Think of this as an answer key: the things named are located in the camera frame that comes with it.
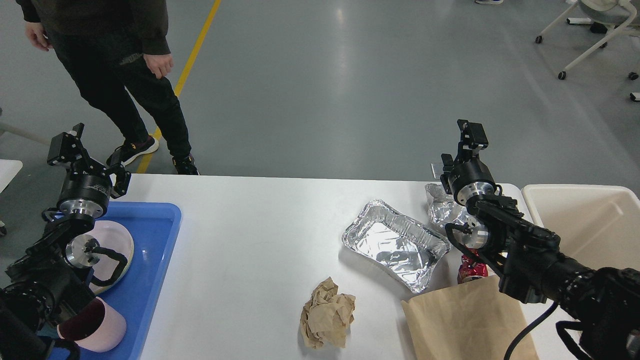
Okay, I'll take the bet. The rectangular aluminium foil tray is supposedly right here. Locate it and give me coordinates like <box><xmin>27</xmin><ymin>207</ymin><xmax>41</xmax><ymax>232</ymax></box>
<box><xmin>342</xmin><ymin>199</ymin><xmax>451</xmax><ymax>294</ymax></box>

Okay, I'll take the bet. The crumpled brown paper ball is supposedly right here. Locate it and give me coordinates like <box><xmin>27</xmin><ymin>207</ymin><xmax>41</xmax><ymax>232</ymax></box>
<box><xmin>299</xmin><ymin>276</ymin><xmax>356</xmax><ymax>349</ymax></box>

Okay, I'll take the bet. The yellow plate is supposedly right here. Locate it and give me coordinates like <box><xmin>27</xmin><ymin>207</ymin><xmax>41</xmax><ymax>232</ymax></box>
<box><xmin>104</xmin><ymin>234</ymin><xmax>135</xmax><ymax>292</ymax></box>

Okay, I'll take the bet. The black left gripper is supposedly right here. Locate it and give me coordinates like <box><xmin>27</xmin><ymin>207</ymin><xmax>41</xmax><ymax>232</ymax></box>
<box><xmin>46</xmin><ymin>123</ymin><xmax>131</xmax><ymax>219</ymax></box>

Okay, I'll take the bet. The pink mug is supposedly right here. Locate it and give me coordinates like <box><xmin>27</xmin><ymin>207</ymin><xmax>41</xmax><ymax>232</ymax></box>
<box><xmin>56</xmin><ymin>297</ymin><xmax>127</xmax><ymax>353</ymax></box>

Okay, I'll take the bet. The pink plate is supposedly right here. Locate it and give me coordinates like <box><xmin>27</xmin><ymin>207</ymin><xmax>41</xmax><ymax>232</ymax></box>
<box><xmin>87</xmin><ymin>219</ymin><xmax>131</xmax><ymax>280</ymax></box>

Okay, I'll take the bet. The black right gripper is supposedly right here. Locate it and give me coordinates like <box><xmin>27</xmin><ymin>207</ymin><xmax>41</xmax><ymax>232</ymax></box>
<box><xmin>439</xmin><ymin>119</ymin><xmax>498</xmax><ymax>207</ymax></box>

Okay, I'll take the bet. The white rolling chair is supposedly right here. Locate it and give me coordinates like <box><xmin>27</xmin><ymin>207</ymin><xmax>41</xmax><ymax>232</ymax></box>
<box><xmin>534</xmin><ymin>0</ymin><xmax>640</xmax><ymax>80</ymax></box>

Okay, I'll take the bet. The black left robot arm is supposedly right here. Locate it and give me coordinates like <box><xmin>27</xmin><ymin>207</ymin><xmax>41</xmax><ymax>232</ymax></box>
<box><xmin>0</xmin><ymin>123</ymin><xmax>131</xmax><ymax>360</ymax></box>

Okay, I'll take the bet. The person in black clothes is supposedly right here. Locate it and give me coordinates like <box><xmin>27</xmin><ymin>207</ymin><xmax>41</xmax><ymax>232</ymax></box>
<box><xmin>18</xmin><ymin>0</ymin><xmax>199</xmax><ymax>176</ymax></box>

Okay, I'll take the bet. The left floor outlet cover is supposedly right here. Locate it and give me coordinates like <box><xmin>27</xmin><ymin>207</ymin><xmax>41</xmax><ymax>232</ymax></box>
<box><xmin>430</xmin><ymin>162</ymin><xmax>444</xmax><ymax>180</ymax></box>

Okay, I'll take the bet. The blue plastic tray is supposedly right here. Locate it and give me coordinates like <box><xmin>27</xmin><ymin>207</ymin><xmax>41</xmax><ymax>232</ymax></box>
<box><xmin>80</xmin><ymin>202</ymin><xmax>182</xmax><ymax>360</ymax></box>

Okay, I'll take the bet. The flat brown paper bag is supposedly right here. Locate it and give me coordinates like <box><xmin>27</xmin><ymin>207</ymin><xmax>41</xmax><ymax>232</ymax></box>
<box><xmin>401</xmin><ymin>275</ymin><xmax>527</xmax><ymax>360</ymax></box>

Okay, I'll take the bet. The white side table corner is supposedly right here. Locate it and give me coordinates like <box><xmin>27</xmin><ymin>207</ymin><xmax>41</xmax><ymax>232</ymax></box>
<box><xmin>0</xmin><ymin>159</ymin><xmax>23</xmax><ymax>193</ymax></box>

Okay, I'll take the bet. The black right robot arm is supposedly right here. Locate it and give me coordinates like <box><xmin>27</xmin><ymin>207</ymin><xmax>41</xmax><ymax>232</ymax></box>
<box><xmin>440</xmin><ymin>119</ymin><xmax>640</xmax><ymax>360</ymax></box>

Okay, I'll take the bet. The crushed red can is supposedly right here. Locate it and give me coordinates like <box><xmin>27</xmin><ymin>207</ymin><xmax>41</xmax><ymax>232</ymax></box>
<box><xmin>457</xmin><ymin>254</ymin><xmax>489</xmax><ymax>285</ymax></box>

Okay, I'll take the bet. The crumpled aluminium foil container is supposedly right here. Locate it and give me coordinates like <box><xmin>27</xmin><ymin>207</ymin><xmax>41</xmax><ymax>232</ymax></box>
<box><xmin>425</xmin><ymin>182</ymin><xmax>473</xmax><ymax>237</ymax></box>

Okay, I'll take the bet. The beige plastic bin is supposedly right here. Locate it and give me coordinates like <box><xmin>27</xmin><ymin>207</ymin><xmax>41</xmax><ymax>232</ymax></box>
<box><xmin>521</xmin><ymin>184</ymin><xmax>640</xmax><ymax>270</ymax></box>

